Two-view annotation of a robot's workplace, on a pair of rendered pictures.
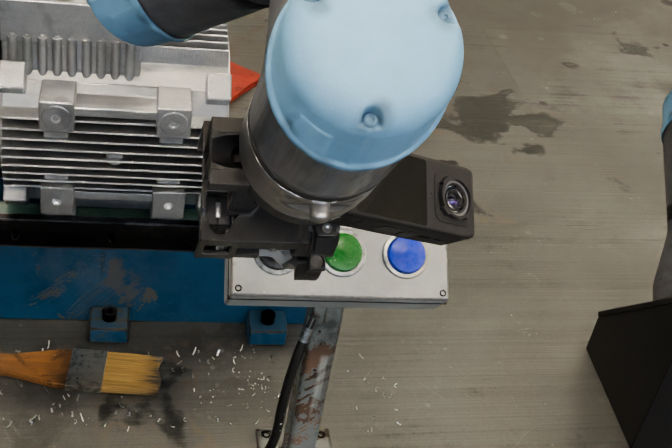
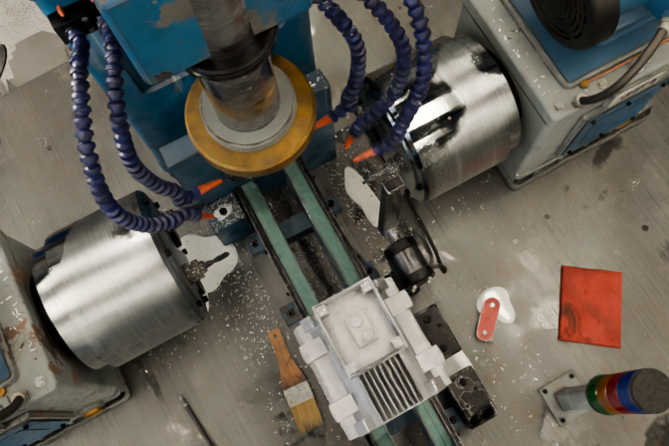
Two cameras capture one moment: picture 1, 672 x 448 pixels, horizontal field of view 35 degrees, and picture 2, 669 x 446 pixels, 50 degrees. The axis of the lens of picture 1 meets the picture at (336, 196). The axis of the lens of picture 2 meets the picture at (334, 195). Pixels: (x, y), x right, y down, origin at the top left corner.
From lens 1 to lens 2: 105 cm
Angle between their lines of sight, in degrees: 54
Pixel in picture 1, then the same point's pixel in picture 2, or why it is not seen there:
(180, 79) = (360, 401)
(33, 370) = (285, 371)
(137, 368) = (310, 416)
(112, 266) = not seen: hidden behind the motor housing
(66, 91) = (316, 353)
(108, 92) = (335, 368)
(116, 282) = not seen: hidden behind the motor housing
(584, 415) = not seen: outside the picture
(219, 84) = (361, 428)
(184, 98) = (345, 412)
